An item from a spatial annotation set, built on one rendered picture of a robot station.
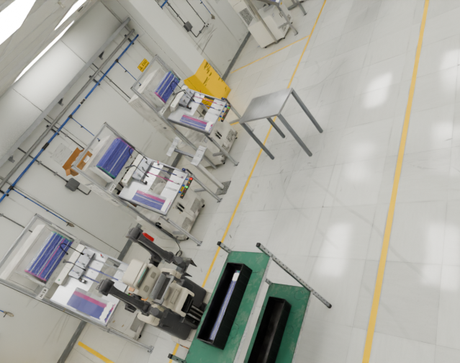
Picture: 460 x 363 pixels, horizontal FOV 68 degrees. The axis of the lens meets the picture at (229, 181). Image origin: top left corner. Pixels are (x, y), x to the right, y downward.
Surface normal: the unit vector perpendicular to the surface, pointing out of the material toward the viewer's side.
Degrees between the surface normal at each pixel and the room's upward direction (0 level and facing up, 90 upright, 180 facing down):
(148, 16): 90
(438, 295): 0
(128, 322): 90
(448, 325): 0
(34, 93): 90
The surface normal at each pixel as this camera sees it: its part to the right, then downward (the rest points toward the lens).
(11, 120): 0.69, -0.11
